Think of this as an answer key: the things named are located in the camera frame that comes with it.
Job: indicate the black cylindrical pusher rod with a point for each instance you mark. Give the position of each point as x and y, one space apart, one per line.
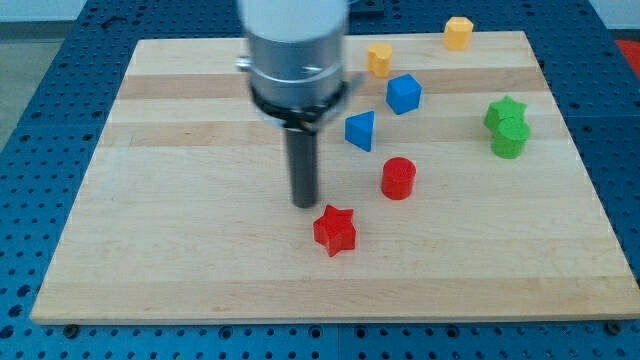
301 150

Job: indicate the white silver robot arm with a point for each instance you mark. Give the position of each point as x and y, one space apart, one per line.
295 66

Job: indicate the yellow heart block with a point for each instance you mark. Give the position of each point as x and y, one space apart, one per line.
379 58

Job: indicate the blue triangle block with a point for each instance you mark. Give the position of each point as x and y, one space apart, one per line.
359 130

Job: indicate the red star block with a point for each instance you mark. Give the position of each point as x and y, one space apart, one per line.
335 230

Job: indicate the red cylinder block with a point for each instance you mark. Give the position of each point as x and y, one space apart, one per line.
398 178

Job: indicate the blue cube block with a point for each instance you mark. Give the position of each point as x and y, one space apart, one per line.
403 94

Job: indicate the light wooden board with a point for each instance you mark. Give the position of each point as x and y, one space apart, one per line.
184 214

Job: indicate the yellow hexagon block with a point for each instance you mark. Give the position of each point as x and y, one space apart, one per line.
458 33

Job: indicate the green cylinder block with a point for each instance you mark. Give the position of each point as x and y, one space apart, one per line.
510 137

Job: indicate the green star block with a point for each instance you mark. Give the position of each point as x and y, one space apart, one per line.
506 108

